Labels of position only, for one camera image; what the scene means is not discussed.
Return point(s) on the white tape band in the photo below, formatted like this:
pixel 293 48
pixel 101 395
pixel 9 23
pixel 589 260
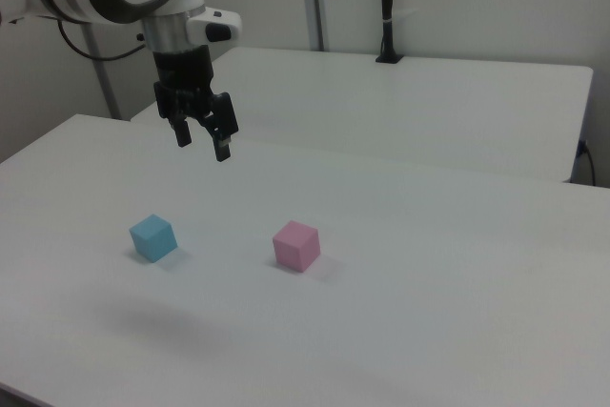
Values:
pixel 388 21

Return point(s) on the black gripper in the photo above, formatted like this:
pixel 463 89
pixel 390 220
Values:
pixel 183 73

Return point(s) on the blue cube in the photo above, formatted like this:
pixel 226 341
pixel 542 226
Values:
pixel 152 240

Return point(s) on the pink cube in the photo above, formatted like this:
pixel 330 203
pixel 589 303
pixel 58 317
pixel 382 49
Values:
pixel 295 247

